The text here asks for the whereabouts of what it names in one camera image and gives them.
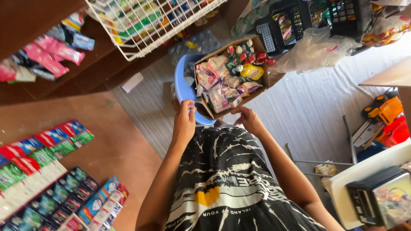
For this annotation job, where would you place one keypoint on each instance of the grey metal stool frame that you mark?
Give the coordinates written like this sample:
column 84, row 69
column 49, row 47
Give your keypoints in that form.
column 324, row 157

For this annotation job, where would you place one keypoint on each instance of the digital weighing scale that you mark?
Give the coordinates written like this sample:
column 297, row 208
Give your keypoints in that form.
column 380, row 195

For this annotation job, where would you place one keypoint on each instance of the person's right fingers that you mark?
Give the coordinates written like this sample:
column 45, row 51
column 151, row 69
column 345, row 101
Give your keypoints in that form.
column 239, row 114

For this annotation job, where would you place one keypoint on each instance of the person's right hand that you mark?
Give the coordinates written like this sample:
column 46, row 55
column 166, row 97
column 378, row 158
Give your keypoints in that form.
column 250, row 120

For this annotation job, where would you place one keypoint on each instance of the heap of snack packets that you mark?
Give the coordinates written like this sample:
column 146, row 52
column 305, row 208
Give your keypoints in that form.
column 221, row 86

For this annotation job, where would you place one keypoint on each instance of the blue plastic basin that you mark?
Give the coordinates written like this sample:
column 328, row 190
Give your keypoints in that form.
column 186, row 89

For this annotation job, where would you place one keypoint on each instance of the brown cardboard box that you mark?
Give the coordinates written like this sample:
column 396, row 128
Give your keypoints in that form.
column 237, row 83

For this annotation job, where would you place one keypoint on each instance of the pile of pink sachet packets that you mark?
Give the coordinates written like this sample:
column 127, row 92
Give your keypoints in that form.
column 48, row 54

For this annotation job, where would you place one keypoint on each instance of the clear bag of small goods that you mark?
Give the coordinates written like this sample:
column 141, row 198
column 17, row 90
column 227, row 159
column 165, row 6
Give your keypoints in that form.
column 196, row 45

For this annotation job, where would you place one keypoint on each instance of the cluster of red-capped small bottles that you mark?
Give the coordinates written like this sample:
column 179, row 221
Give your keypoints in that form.
column 250, row 54

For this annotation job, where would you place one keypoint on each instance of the person's left hand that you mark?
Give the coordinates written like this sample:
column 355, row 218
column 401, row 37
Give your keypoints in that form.
column 183, row 121

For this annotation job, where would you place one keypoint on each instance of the red yellow printed bag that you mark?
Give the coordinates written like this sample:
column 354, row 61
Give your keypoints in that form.
column 387, row 29

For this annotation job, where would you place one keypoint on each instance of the white counter top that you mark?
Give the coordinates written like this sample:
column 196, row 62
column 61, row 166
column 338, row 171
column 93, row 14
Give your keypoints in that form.
column 359, row 179

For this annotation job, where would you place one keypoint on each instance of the clear plastic bag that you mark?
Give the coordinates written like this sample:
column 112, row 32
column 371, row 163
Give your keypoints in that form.
column 314, row 49

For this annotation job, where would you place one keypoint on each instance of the black and white printed shirt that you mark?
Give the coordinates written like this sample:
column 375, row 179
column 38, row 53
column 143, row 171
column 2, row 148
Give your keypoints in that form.
column 231, row 183

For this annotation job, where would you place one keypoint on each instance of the yellow toy truck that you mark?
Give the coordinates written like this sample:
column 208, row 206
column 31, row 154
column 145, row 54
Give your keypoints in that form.
column 383, row 110

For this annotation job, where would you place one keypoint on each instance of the yellow plastic bottle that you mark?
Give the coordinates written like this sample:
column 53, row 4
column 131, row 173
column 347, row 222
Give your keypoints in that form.
column 252, row 71

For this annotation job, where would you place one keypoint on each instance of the black plastic crate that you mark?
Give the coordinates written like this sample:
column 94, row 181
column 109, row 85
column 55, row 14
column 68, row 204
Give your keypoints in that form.
column 282, row 27
column 348, row 17

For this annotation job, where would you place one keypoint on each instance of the white paper slip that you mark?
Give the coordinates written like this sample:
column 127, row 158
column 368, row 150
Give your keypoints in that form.
column 132, row 82

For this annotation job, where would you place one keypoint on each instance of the pack of clear water bottles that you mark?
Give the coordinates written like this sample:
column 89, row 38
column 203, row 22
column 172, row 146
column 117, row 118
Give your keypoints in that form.
column 249, row 17

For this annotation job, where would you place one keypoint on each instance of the wooden shelf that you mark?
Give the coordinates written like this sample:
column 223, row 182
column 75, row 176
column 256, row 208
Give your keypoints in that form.
column 64, row 77

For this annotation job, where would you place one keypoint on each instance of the red plastic container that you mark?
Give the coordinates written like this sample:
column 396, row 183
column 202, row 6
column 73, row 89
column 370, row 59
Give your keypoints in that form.
column 395, row 131

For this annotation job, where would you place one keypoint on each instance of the row of toothpaste boxes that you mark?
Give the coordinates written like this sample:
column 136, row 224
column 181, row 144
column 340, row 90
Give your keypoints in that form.
column 48, row 179

